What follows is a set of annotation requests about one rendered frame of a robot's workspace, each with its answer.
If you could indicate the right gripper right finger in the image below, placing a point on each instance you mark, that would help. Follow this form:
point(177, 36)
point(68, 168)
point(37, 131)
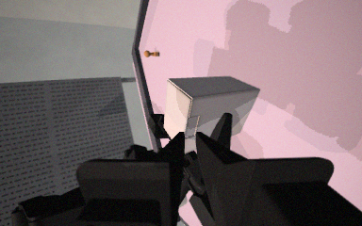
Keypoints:
point(232, 180)

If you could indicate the white paper carton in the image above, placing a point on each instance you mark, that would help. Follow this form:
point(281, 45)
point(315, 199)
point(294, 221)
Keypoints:
point(196, 104)

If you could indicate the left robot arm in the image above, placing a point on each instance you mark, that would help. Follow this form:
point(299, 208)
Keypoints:
point(39, 211)

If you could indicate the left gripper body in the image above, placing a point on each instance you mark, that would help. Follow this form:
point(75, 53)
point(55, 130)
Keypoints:
point(199, 199)

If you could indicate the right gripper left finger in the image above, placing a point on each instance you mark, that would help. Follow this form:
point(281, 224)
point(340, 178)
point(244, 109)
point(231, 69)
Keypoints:
point(158, 178)

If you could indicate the beige cylinder with centre hole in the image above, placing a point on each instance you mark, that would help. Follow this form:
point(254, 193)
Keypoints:
point(183, 202)

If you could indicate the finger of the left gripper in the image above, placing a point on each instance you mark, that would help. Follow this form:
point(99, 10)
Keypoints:
point(161, 125)
point(222, 134)

